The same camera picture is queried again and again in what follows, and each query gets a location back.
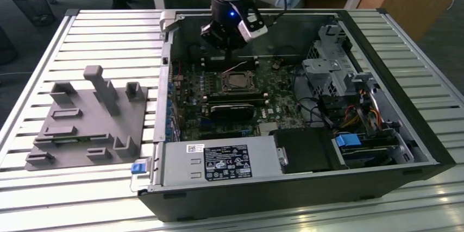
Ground black open PC case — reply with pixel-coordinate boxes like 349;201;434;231
136;8;457;222

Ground CPU socket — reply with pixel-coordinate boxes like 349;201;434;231
214;70;261;93

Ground black wire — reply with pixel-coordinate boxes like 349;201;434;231
296;97;326;124

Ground black graphics card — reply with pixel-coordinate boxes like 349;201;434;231
208;102;256;123

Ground black mesh wastebasket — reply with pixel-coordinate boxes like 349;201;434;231
9;0;57;26

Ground blue disk carrier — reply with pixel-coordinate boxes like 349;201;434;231
334;133;362;148

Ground black case fan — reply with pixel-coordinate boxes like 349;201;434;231
186;43;210;62

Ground green RAM stick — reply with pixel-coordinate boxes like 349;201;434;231
52;138;92;145

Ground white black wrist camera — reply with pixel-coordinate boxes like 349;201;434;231
237;16;269;43

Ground silver power supply unit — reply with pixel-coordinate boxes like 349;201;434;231
158;135;284;186

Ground black plastic shroud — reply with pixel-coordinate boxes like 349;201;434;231
269;128;349;174

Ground green motherboard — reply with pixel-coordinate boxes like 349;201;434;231
169;60;309;142

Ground grey parts rack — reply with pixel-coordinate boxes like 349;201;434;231
22;65;149;172

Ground metal drive cage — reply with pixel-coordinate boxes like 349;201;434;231
300;24;381;98

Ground small silver chipset heatsink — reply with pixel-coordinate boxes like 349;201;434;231
258;122;278;136

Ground yellow orange wire bundle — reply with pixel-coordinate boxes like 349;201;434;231
340;105;384;131

